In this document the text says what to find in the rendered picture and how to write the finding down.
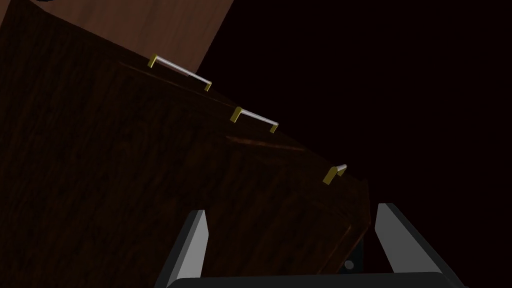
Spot dark brown wooden cabinet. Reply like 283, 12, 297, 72
0, 0, 372, 288

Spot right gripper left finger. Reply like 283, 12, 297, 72
154, 209, 210, 288

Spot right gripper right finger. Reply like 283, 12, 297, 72
374, 202, 467, 288

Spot silver bar handle brass ends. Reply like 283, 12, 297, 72
229, 106, 280, 135
322, 163, 348, 186
147, 53, 213, 93

